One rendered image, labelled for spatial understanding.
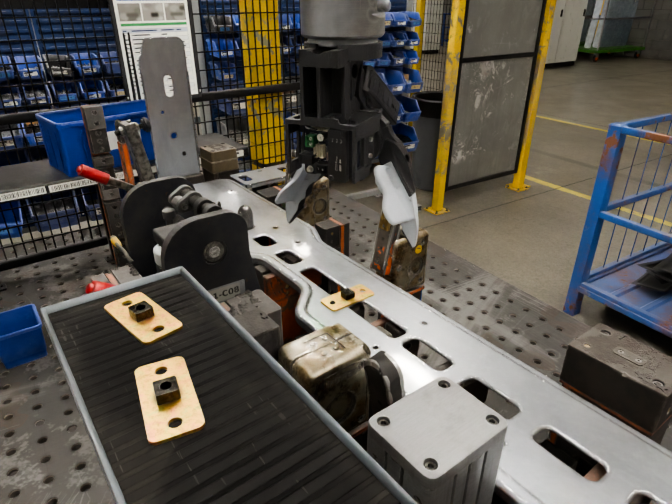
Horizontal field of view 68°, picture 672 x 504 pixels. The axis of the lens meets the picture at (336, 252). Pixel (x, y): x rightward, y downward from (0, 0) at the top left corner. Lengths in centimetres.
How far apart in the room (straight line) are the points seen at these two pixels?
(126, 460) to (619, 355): 57
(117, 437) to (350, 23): 36
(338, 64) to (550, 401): 45
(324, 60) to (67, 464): 83
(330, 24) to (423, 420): 34
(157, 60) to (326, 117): 91
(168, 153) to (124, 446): 106
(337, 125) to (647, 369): 48
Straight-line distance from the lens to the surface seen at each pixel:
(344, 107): 46
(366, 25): 46
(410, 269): 93
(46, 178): 141
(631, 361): 72
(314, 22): 46
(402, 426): 44
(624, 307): 260
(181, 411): 39
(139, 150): 104
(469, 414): 46
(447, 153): 365
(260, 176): 135
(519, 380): 68
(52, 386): 123
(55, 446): 109
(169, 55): 134
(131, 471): 36
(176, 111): 136
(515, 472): 58
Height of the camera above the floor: 143
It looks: 27 degrees down
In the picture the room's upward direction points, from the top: straight up
